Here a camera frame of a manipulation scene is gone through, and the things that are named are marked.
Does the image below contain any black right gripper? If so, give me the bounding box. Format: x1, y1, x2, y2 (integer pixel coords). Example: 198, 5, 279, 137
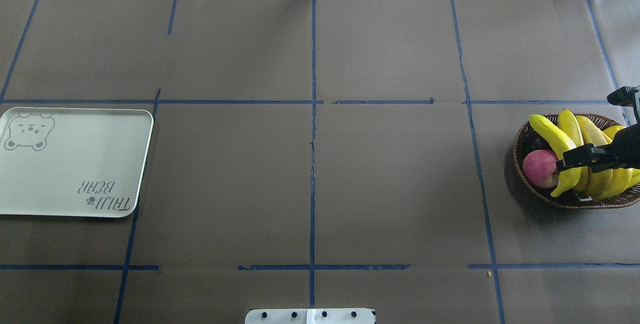
555, 123, 640, 172

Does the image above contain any yellow banana bunch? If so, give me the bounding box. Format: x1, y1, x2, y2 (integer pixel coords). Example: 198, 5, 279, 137
576, 115, 613, 200
592, 125, 633, 200
557, 109, 589, 194

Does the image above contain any woven wicker basket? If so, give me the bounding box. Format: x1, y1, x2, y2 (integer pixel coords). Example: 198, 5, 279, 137
504, 110, 639, 210

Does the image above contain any red pink apple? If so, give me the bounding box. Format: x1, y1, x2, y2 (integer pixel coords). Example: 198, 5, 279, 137
522, 150, 559, 189

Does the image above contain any dark purple plum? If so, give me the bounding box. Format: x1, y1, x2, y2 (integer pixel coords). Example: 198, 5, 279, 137
528, 133, 551, 152

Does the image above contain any white bear tray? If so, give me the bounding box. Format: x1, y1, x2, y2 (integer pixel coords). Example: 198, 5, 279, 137
0, 107, 154, 219

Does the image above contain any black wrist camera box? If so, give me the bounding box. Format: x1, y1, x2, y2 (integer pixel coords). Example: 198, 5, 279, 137
606, 85, 640, 111

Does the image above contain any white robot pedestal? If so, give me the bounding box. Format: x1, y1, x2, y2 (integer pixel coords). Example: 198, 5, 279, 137
244, 307, 377, 324

